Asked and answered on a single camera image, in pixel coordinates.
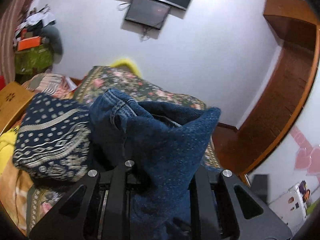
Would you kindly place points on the brown wooden door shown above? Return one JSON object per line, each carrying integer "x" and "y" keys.
{"x": 276, "y": 104}

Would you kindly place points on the green patterned storage box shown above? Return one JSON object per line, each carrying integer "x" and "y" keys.
{"x": 37, "y": 58}

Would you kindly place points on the pink heart wall sticker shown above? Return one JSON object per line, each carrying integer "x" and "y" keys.
{"x": 307, "y": 156}

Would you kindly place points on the blue denim jacket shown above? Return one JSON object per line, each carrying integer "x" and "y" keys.
{"x": 165, "y": 141}

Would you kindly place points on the patchwork striped quilt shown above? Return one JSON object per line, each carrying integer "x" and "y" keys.
{"x": 55, "y": 85}

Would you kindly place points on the orange box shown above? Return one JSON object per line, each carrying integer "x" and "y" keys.
{"x": 28, "y": 43}

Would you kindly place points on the yellow duck blanket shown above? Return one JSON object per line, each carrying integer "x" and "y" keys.
{"x": 7, "y": 145}

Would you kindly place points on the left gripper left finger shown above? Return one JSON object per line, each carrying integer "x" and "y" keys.
{"x": 96, "y": 207}

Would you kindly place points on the floral green bed cover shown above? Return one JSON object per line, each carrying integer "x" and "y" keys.
{"x": 99, "y": 79}

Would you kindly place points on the wooden lap desk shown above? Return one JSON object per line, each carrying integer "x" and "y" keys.
{"x": 14, "y": 101}

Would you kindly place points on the yellow headboard cushion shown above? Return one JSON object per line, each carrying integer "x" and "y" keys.
{"x": 128, "y": 64}

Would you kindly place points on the small black wall monitor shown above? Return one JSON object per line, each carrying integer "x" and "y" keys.
{"x": 148, "y": 13}

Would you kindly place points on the red striped curtain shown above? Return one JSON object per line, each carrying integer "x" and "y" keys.
{"x": 12, "y": 14}

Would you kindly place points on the navy patterned folded garment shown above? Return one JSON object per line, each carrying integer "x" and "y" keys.
{"x": 53, "y": 139}

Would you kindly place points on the grey plush pillow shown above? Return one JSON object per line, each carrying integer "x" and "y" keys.
{"x": 53, "y": 35}

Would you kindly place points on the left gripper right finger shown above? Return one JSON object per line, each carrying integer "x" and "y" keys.
{"x": 222, "y": 207}

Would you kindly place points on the brown overhead cabinet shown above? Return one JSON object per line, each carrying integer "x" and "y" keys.
{"x": 293, "y": 21}

